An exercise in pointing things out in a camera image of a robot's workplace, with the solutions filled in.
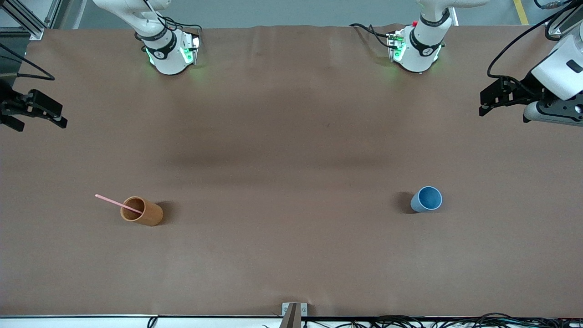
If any brown cylindrical cup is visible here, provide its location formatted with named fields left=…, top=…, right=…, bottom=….
left=120, top=196, right=164, bottom=227

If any black base cable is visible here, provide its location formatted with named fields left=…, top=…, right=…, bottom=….
left=160, top=15, right=204, bottom=38
left=349, top=22, right=394, bottom=49

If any black left base cable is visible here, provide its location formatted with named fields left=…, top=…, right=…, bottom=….
left=349, top=22, right=394, bottom=49

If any brown table cover sheet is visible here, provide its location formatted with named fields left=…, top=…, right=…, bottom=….
left=0, top=24, right=583, bottom=318

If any white table edge rail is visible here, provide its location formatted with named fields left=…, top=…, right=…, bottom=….
left=0, top=314, right=583, bottom=328

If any black right base cable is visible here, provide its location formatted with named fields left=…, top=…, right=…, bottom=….
left=160, top=15, right=204, bottom=38

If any blue cup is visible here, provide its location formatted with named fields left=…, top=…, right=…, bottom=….
left=410, top=186, right=443, bottom=213

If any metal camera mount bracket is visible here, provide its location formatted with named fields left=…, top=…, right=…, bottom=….
left=282, top=302, right=308, bottom=328

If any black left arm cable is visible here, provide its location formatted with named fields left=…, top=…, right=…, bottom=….
left=486, top=0, right=583, bottom=80

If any pink chopstick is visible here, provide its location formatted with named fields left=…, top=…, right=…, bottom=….
left=95, top=194, right=143, bottom=215

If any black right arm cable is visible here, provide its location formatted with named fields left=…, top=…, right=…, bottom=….
left=0, top=43, right=56, bottom=82

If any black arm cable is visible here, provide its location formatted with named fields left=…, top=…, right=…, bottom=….
left=486, top=0, right=583, bottom=80
left=0, top=43, right=56, bottom=82

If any aluminium frame profile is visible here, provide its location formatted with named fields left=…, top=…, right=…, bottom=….
left=0, top=0, right=64, bottom=41

